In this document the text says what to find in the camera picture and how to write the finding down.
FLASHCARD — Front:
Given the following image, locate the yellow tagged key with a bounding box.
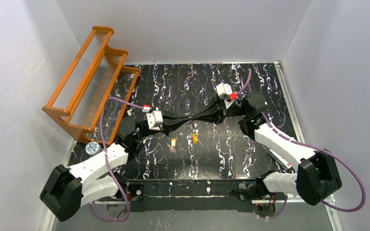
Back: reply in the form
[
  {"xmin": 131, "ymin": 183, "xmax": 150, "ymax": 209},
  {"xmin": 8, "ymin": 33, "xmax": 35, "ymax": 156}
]
[
  {"xmin": 192, "ymin": 133, "xmax": 198, "ymax": 144},
  {"xmin": 169, "ymin": 138, "xmax": 177, "ymax": 153}
]

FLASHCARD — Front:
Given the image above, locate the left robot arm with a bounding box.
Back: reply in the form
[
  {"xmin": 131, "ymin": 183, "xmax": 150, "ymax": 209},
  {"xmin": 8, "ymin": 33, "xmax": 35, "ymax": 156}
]
[{"xmin": 40, "ymin": 110, "xmax": 192, "ymax": 222}]

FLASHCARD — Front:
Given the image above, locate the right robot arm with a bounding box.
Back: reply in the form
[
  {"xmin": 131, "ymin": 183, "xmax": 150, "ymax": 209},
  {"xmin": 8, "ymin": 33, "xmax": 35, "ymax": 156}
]
[{"xmin": 192, "ymin": 91, "xmax": 343, "ymax": 205}]

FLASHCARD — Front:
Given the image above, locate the orange wooden rack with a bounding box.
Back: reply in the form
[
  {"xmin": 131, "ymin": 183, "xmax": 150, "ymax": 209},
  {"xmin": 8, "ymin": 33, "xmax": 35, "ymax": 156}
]
[{"xmin": 42, "ymin": 26, "xmax": 141, "ymax": 147}]

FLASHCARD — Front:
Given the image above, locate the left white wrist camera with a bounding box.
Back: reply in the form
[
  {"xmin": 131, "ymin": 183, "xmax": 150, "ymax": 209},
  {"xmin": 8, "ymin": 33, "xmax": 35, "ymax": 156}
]
[{"xmin": 142, "ymin": 104, "xmax": 163, "ymax": 131}]

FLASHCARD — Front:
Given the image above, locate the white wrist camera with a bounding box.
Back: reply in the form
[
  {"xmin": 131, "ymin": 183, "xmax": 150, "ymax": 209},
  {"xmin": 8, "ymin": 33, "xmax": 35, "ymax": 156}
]
[
  {"xmin": 216, "ymin": 83, "xmax": 238, "ymax": 102},
  {"xmin": 142, "ymin": 104, "xmax": 163, "ymax": 131}
]

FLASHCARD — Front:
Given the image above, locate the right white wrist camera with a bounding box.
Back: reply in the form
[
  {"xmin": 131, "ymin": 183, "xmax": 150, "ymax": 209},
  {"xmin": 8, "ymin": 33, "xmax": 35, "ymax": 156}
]
[{"xmin": 216, "ymin": 83, "xmax": 238, "ymax": 102}]

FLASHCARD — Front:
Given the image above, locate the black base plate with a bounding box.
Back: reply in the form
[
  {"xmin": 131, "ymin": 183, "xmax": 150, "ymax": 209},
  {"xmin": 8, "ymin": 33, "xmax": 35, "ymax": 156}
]
[{"xmin": 128, "ymin": 180, "xmax": 279, "ymax": 216}]

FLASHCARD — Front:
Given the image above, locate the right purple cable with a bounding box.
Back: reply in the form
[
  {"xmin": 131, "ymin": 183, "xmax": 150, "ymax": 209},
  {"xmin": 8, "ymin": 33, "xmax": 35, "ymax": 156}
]
[{"xmin": 236, "ymin": 68, "xmax": 366, "ymax": 219}]

